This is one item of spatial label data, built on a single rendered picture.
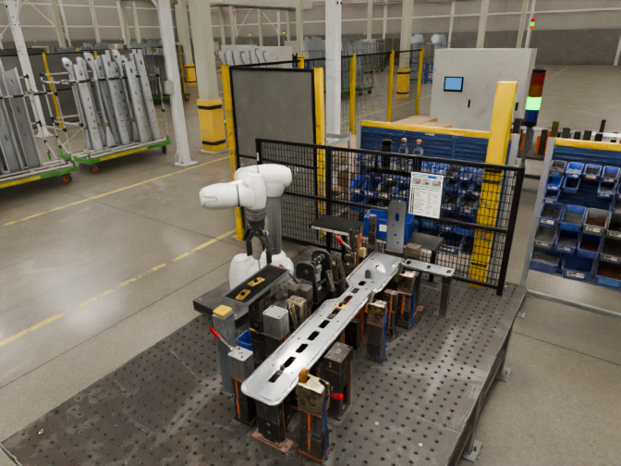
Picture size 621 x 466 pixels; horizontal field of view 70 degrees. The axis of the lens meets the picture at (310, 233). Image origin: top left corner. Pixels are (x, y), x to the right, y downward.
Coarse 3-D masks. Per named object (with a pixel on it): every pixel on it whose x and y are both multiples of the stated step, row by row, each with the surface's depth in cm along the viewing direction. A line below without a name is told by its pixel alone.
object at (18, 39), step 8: (8, 0) 1032; (8, 8) 1036; (8, 16) 1047; (16, 16) 1039; (16, 24) 1053; (16, 32) 1058; (16, 40) 1066; (24, 48) 1079; (24, 56) 1083; (24, 64) 1086; (24, 72) 1096; (32, 80) 1109; (32, 88) 1113; (32, 104) 1128; (40, 104) 1135; (40, 112) 1139; (40, 128) 1149; (40, 136) 1153; (48, 136) 1159
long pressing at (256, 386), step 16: (368, 256) 274; (384, 256) 274; (352, 272) 256; (384, 272) 256; (352, 288) 240; (368, 288) 239; (352, 304) 226; (320, 320) 214; (336, 320) 214; (304, 336) 203; (320, 336) 203; (336, 336) 203; (288, 352) 192; (304, 352) 192; (320, 352) 192; (272, 368) 183; (288, 368) 183; (256, 384) 175; (272, 384) 175; (288, 384) 175; (272, 400) 167
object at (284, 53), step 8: (232, 48) 1434; (240, 48) 1415; (248, 48) 1398; (264, 48) 1362; (272, 48) 1346; (280, 48) 1329; (288, 48) 1353; (248, 56) 1409; (272, 56) 1356; (280, 56) 1339; (288, 56) 1361; (288, 64) 1369
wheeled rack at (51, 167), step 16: (0, 96) 683; (16, 96) 699; (32, 96) 772; (64, 128) 738; (48, 144) 806; (48, 160) 809; (0, 176) 710; (16, 176) 707; (32, 176) 718; (48, 176) 734; (64, 176) 768
